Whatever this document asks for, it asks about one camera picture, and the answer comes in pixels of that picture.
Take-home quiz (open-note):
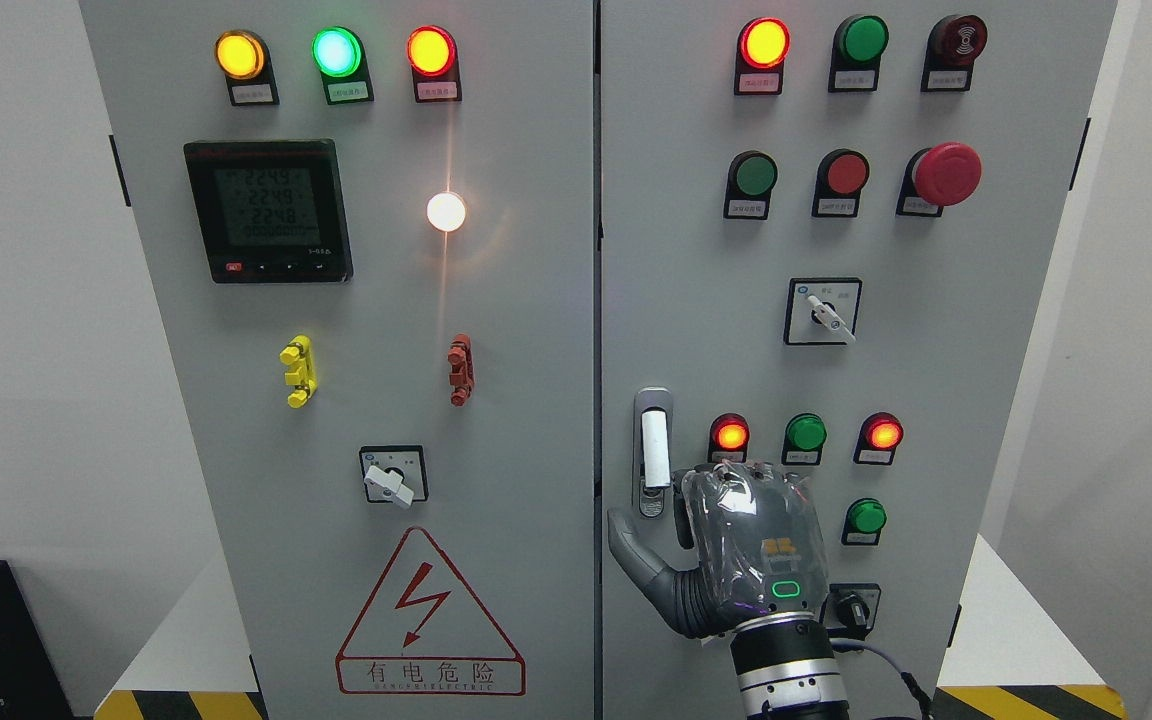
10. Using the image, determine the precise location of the green indicator lower middle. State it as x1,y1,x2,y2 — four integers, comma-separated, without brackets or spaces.
781,414,828,467

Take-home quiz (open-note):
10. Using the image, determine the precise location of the red lit indicator lower right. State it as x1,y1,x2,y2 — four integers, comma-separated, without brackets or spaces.
852,414,904,467

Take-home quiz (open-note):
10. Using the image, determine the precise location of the green lit indicator light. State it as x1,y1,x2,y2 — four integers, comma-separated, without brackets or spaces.
311,26,374,105

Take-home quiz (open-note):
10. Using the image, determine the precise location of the black knob selector switch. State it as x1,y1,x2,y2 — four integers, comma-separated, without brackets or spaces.
820,583,882,641

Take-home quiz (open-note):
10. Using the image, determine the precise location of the left door rotary selector switch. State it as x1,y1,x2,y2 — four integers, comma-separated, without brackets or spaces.
358,445,429,509

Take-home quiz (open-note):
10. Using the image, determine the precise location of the grey right cabinet door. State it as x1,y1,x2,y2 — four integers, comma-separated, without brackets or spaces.
602,1,1117,719

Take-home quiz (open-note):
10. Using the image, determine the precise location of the red lit indicator top right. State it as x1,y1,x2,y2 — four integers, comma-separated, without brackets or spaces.
733,15,791,96

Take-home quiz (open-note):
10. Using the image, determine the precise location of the silver swing door handle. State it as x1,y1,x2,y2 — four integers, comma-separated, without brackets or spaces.
634,387,673,518

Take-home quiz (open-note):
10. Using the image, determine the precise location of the yellow indicator light top left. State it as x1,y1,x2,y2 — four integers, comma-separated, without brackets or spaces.
214,29,279,108

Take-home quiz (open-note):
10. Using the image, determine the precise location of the grey robotic humanoid hand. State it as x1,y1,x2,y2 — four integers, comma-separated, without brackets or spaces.
607,461,829,639

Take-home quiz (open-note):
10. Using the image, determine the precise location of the grey left cabinet door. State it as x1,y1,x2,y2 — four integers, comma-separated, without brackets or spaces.
79,1,598,719

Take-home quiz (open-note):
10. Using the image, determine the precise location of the red lit indicator lower left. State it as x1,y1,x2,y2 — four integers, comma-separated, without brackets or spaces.
707,414,750,462

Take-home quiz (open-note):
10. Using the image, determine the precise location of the green indicator light top right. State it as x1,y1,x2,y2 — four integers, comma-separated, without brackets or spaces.
828,14,890,94

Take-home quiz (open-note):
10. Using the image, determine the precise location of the green push button upper row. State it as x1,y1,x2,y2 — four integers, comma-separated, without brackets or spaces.
723,150,778,222

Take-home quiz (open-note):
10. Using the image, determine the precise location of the white lit indicator lamp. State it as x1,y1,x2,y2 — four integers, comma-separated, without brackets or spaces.
426,191,468,233

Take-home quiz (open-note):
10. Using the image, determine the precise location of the red-orange indicator light left door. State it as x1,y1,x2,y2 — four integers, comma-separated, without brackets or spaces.
406,26,463,103

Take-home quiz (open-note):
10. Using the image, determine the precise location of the right door upper rotary switch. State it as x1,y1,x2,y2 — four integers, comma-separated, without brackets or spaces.
783,276,861,344

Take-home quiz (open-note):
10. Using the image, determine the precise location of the red push button upper row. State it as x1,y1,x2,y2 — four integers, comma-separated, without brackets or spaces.
812,149,870,218

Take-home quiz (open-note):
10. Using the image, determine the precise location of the black digital power meter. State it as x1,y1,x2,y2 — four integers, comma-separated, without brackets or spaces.
183,138,353,285

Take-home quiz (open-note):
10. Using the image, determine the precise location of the red mushroom emergency stop button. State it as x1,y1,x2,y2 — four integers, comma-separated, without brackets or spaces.
896,142,983,218

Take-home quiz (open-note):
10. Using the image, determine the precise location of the dark red buzzer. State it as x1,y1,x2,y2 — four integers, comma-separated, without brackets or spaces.
922,14,988,94

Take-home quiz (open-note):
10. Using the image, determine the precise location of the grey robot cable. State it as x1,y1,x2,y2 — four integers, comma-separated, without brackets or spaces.
826,636,935,720

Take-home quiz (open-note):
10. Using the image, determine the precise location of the grey cabinet door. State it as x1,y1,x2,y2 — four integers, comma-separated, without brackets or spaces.
602,1,1117,719
79,1,598,719

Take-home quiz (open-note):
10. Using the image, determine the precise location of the red triangle electric warning sticker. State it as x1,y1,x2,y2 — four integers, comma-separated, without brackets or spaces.
335,526,526,696

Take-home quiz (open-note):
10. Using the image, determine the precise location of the green push button lower right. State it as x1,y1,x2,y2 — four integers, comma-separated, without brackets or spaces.
840,497,888,546

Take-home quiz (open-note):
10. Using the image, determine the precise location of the red lit indicator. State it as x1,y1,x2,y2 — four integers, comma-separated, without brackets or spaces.
707,414,750,462
733,15,791,96
852,414,904,467

